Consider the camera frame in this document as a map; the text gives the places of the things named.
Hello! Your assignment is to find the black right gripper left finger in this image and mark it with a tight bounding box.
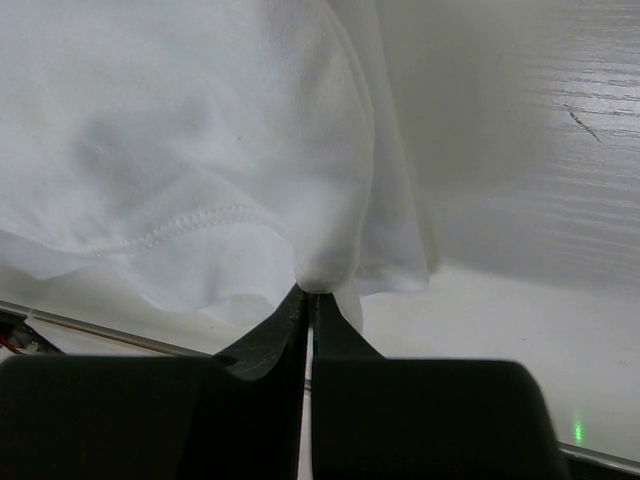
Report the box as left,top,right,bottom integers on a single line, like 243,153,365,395
1,288,306,479

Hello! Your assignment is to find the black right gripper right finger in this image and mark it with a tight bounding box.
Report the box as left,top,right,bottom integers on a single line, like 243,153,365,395
310,295,569,479

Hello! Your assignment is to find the white fabric skirt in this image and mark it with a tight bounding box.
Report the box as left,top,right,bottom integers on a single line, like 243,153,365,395
1,1,435,325

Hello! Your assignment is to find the aluminium table edge rail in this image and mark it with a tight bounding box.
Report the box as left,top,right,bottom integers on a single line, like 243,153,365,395
1,301,639,476

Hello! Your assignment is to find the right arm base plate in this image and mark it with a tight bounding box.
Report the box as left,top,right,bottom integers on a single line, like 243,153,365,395
1,311,62,355

